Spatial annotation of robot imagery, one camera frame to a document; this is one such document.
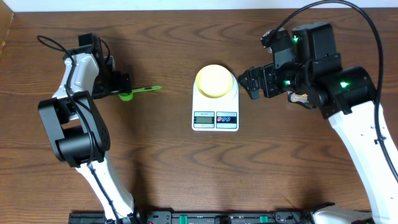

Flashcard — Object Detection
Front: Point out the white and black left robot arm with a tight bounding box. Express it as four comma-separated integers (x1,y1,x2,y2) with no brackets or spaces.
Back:
37,33,144,223

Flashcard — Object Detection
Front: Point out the green plastic measuring scoop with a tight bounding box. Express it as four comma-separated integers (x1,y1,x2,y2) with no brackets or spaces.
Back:
119,85,162,101

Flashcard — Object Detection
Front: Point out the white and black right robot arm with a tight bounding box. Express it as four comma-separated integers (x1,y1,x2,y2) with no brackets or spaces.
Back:
238,22,397,223

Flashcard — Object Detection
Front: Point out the black mounting rail with clamps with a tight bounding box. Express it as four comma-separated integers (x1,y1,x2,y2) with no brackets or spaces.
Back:
68,210,314,224

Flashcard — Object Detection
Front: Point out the white digital kitchen scale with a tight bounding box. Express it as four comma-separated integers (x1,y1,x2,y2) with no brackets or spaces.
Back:
192,72,239,132

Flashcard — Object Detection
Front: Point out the yellow plastic bowl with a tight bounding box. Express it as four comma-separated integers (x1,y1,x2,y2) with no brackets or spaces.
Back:
195,65,233,98

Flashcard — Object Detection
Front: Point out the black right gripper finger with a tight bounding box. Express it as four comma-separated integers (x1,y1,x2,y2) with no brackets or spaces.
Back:
248,74,260,100
238,67,263,88

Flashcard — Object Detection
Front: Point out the clear plastic container of soybeans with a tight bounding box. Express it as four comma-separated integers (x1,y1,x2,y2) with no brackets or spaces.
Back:
287,91,315,110

